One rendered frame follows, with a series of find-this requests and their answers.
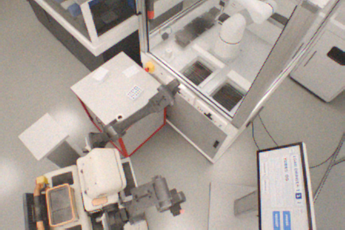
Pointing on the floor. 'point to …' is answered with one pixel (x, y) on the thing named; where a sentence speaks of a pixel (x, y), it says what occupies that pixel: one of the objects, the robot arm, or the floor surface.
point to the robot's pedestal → (51, 143)
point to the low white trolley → (121, 102)
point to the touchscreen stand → (232, 207)
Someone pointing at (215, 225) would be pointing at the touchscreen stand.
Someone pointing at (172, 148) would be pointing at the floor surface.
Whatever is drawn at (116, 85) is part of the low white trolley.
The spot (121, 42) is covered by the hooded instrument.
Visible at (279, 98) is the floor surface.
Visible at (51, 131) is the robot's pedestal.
